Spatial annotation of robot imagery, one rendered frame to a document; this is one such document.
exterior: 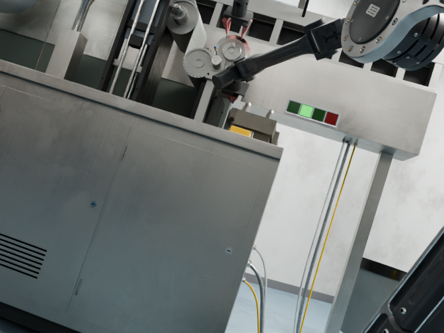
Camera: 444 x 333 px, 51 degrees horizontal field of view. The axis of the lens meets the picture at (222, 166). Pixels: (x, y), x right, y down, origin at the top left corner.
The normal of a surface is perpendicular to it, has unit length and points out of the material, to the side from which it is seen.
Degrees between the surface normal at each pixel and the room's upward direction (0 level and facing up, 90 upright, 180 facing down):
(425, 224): 90
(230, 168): 90
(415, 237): 90
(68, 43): 90
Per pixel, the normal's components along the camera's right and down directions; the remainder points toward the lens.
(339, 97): -0.09, -0.10
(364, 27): -0.87, -0.32
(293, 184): 0.38, 0.06
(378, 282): -0.39, -0.11
